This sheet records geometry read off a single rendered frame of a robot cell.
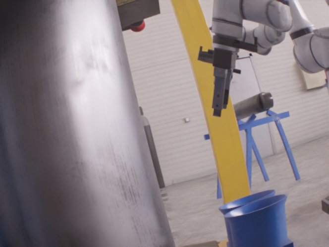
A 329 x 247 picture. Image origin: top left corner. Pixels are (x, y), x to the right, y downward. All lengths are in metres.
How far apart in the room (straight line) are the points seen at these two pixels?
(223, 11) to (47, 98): 0.98
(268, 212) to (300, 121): 9.56
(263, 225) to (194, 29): 1.44
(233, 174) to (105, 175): 2.61
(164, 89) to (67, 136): 10.86
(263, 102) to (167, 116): 6.33
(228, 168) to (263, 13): 1.82
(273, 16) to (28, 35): 0.96
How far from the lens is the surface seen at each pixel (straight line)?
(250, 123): 5.30
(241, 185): 3.08
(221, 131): 3.06
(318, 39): 1.92
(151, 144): 10.98
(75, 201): 0.46
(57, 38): 0.48
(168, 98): 11.29
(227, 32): 1.39
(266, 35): 1.76
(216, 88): 1.37
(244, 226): 2.11
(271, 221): 2.11
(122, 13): 0.80
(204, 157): 11.27
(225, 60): 1.37
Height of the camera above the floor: 0.69
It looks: 2 degrees up
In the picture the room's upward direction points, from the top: 14 degrees counter-clockwise
